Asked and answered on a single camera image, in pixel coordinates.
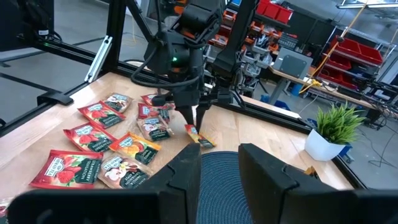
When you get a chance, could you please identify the small parts drawer rack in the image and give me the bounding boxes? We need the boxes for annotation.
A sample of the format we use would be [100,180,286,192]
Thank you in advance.
[208,7,282,78]

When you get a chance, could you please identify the green plant in white pot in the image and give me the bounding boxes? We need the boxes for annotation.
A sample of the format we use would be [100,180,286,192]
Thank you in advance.
[304,102,366,162]

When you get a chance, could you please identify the red strawberry tea packet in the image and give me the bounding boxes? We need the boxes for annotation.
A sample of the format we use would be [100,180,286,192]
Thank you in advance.
[140,93,175,110]
[137,102,171,124]
[77,101,127,129]
[29,149,103,190]
[63,121,118,153]

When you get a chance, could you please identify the yellow cable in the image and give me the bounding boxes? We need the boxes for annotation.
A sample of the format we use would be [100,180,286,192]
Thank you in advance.
[298,0,371,94]

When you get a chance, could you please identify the orange peach tea packet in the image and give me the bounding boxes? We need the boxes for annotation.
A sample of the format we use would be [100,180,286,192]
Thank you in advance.
[184,124,216,149]
[108,132,162,166]

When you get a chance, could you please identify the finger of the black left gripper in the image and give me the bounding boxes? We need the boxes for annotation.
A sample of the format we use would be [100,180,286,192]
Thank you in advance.
[195,103,209,133]
[179,105,195,126]

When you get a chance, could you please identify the red storage bin rack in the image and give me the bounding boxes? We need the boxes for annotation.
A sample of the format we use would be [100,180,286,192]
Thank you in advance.
[318,35,386,91]

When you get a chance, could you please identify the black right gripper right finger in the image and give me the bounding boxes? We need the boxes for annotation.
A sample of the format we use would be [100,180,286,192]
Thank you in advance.
[238,143,355,224]

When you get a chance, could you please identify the wooden workbench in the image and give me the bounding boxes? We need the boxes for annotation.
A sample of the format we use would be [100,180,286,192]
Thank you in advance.
[269,67,398,113]

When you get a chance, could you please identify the beige vanilla tea packet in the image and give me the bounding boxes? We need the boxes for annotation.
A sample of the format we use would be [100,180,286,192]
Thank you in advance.
[136,116,175,142]
[102,92,134,113]
[98,154,153,190]

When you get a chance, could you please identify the red storage bins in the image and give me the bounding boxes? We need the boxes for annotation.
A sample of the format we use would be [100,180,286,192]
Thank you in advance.
[256,0,294,25]

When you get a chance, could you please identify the black electronics box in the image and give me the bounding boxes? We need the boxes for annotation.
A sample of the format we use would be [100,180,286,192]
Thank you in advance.
[0,0,55,52]

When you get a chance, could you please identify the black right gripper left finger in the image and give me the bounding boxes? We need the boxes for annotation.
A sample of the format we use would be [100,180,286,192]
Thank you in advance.
[141,142,202,224]

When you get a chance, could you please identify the grey equipment box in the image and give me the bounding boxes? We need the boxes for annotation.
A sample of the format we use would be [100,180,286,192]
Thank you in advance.
[273,46,314,80]

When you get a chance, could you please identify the silver aluminium extrusion bar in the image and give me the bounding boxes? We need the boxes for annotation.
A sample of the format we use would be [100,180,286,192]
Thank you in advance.
[85,35,113,83]

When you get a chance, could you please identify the round dark blue placemat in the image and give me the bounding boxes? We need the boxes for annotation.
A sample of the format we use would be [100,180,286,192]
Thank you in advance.
[195,151,253,224]

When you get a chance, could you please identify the yellow gripper tag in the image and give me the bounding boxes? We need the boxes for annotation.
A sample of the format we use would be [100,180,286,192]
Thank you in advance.
[303,166,320,180]

